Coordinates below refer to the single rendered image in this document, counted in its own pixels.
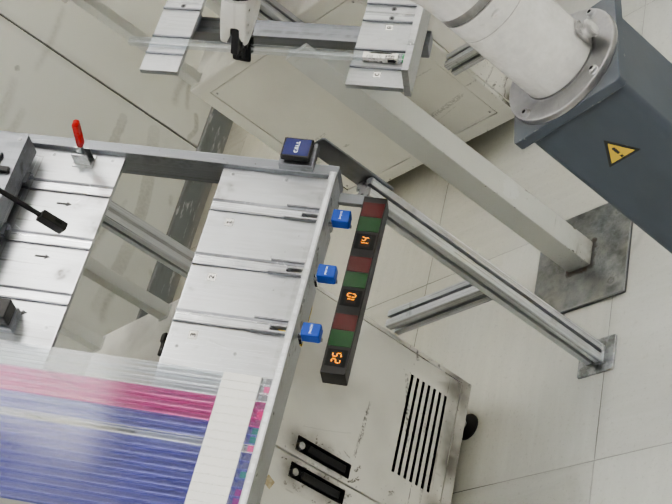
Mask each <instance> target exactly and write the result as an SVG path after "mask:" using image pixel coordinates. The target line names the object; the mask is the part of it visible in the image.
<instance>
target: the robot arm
mask: <svg viewBox="0 0 672 504"><path fill-rule="evenodd" d="M408 1H411V2H414V3H416V4H418V5H420V6H421V7H423V8H424V9H426V10H427V11H428V12H430V13H431V14H432V15H434V16H435V17H436V18H437V19H438V20H440V21H441V22H442V23H444V24H445V25H446V26H447V27H448V28H449V29H451V30H452V31H453V32H454V33H455V34H457V35H458V36H459V37H460V38H461V39H463V40H464V41H465V42H466V43H467V44H468V45H470V46H471V47H472V48H473V49H474V50H476V51H477V52H478V53H479V54H480V55H482V56H483V57H484V58H485V59H486V60H488V61H489V62H490V63H491V64H493V65H494V66H495V67H496V68H497V69H499V70H500V71H501V72H502V73H503V74H505V75H506V76H507V77H508V78H509V79H511V80H512V84H511V88H510V94H509V104H510V108H511V111H512V112H513V114H514V115H515V116H516V117H517V118H518V119H520V120H521V121H523V122H524V123H528V124H541V123H546V122H548V121H551V120H553V119H556V118H558V117H559V116H561V115H563V114H565V113H566V112H568V111H569V110H570V109H572V108H573V107H575V106H576V105H577V104H578V103H579V102H580V101H581V100H583V99H584V98H585V97H586V96H587V94H588V93H589V92H590V91H591V90H592V89H593V88H594V87H595V85H596V84H597V83H598V82H599V80H600V79H601V77H602V76H603V74H604V73H605V71H606V69H607V68H608V66H609V64H610V62H611V60H612V57H613V54H614V52H615V49H616V44H617V38H618V30H617V25H616V23H615V21H614V19H613V18H612V17H611V16H610V15H609V14H608V13H606V12H605V11H603V10H601V9H597V8H589V9H583V10H580V11H577V12H575V13H573V14H569V13H568V12H567V11H566V10H565V9H563V8H562V7H561V6H560V5H559V4H558V3H557V2H556V1H554V0H408ZM260 4H261V0H221V12H220V39H221V41H222V42H227V41H228V39H229V37H230V35H231V54H233V59H235V60H240V61H245V62H250V61H251V45H250V44H254V35H252V34H253V32H254V26H255V23H256V20H257V17H258V14H259V10H260Z"/></svg>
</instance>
